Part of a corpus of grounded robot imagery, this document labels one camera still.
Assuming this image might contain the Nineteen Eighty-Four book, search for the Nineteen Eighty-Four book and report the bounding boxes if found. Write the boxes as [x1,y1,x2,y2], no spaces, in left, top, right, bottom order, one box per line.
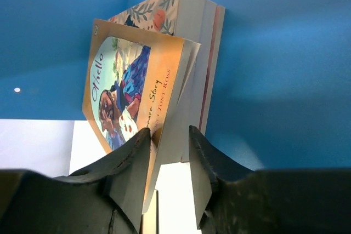
[140,190,159,234]

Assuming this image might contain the blue and yellow bookshelf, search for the blue and yellow bookshelf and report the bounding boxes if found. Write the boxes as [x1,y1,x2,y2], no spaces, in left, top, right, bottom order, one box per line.
[1,0,350,169]

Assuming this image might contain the Othello picture book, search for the Othello picture book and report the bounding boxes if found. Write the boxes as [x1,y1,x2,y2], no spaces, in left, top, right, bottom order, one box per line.
[82,19,200,210]

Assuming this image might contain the pink spine Roald Dahl book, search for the pink spine Roald Dahl book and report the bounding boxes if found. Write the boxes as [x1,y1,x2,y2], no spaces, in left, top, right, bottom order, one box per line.
[199,4,225,134]

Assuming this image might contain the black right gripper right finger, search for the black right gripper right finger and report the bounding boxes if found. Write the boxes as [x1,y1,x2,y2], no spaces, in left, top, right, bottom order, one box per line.
[189,125,258,230]

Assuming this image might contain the floral cover book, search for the floral cover book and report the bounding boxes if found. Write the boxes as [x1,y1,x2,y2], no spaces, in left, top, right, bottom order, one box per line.
[109,0,217,164]

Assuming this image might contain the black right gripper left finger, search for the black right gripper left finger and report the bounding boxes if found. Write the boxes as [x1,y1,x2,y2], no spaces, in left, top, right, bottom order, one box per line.
[52,128,151,233]

